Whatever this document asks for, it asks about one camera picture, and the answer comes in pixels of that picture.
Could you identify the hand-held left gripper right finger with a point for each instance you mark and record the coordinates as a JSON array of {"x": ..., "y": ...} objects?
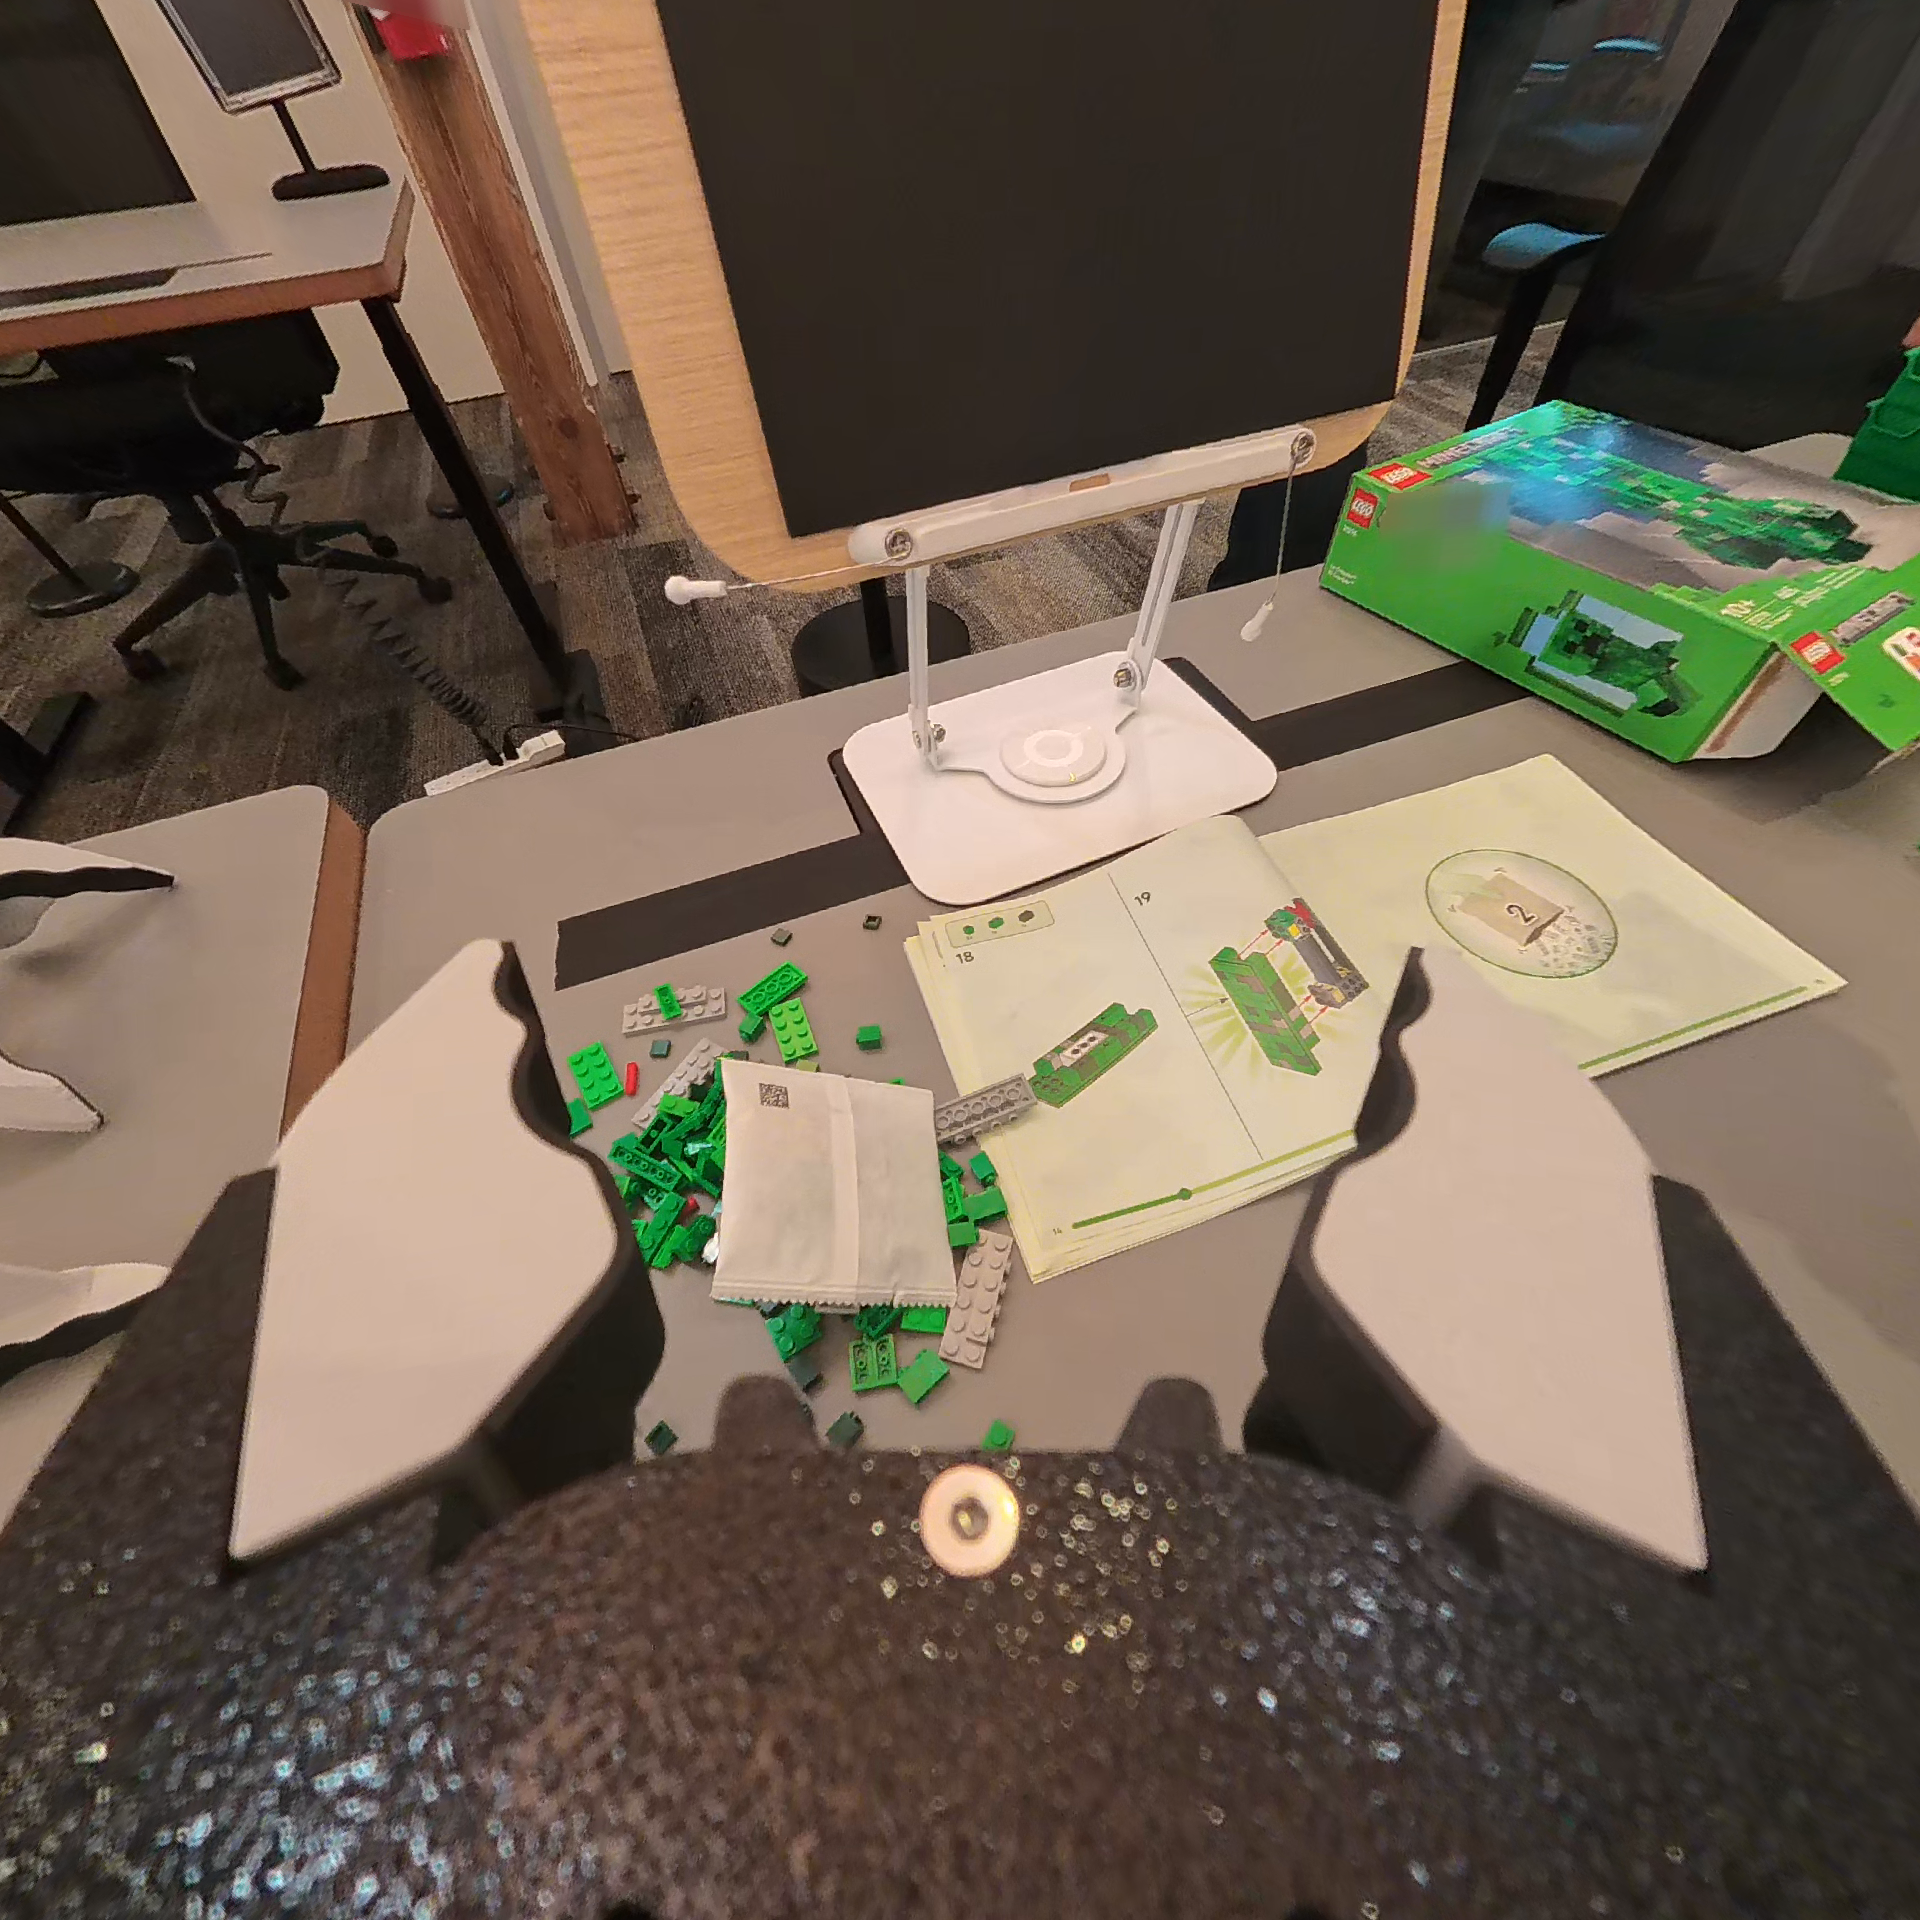
[{"x": 1517, "y": 1276}]

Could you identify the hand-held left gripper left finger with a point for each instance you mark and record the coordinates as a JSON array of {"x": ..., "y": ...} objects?
[{"x": 436, "y": 1243}]

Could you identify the white paper bag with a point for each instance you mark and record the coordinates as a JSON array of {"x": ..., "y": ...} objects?
[{"x": 827, "y": 1185}]

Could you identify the pile of green toy bricks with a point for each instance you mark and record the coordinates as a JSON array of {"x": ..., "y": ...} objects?
[{"x": 780, "y": 1019}]

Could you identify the grey desk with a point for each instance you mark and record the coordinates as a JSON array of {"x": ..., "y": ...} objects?
[{"x": 1724, "y": 1171}]

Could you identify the wood-topped side desk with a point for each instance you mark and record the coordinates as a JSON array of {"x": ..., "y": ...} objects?
[{"x": 300, "y": 270}]

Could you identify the wood-edged grey table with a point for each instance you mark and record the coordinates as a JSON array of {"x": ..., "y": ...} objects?
[{"x": 149, "y": 990}]

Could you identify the white power strip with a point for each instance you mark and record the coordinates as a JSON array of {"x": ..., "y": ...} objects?
[{"x": 495, "y": 761}]

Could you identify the pale green instruction booklet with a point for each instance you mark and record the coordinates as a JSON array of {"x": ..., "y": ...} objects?
[{"x": 1109, "y": 960}]

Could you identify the green toy brick box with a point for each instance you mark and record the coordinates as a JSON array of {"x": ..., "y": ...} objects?
[{"x": 1575, "y": 598}]

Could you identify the black office chair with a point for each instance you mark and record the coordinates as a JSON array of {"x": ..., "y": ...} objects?
[{"x": 149, "y": 404}]

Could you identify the teal seat chair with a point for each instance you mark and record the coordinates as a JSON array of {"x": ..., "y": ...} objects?
[{"x": 1553, "y": 248}]

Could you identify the black panel on white stand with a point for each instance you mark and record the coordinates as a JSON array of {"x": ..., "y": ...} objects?
[{"x": 1051, "y": 224}]

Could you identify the small screen on black stand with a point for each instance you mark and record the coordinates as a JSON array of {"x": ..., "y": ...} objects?
[{"x": 254, "y": 44}]

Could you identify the wooden post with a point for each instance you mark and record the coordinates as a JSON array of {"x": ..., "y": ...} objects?
[{"x": 495, "y": 300}]

